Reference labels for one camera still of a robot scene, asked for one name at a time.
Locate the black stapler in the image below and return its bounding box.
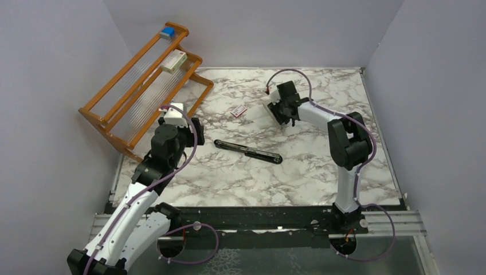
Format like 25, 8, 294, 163
213, 139, 283, 164

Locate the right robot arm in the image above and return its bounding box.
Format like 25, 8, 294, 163
266, 81, 374, 233

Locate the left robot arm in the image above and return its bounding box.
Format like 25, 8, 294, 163
67, 117, 205, 274

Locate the red white staple box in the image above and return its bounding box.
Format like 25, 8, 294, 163
230, 105, 248, 117

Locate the orange wooden shelf rack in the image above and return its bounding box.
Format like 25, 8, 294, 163
79, 21, 214, 162

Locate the white red box on shelf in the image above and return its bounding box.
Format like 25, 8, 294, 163
160, 49, 187, 74

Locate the blue grey eraser block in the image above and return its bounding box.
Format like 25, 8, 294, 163
158, 26, 175, 41

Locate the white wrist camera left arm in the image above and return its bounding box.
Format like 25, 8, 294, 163
159, 107, 188, 128

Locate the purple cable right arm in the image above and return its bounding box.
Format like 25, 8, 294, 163
264, 68, 397, 262

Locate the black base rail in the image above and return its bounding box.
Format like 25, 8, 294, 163
162, 206, 427, 250

